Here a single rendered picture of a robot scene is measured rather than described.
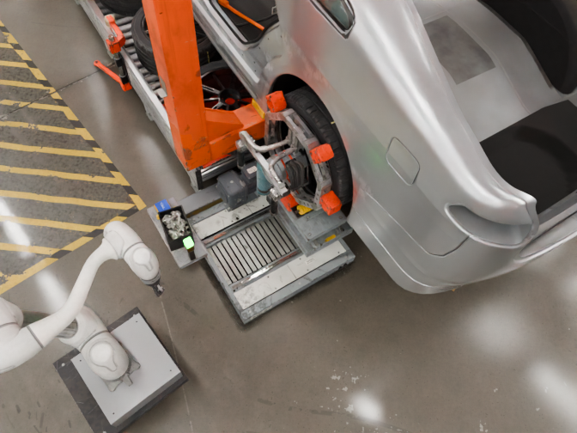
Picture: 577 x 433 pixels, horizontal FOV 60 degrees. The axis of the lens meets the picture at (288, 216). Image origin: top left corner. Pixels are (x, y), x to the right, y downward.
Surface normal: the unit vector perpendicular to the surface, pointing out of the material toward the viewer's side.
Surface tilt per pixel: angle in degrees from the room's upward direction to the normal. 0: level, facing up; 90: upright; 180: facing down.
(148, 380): 1
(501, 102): 20
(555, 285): 0
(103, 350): 7
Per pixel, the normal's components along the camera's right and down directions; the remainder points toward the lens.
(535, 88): 0.25, -0.20
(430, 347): 0.06, -0.49
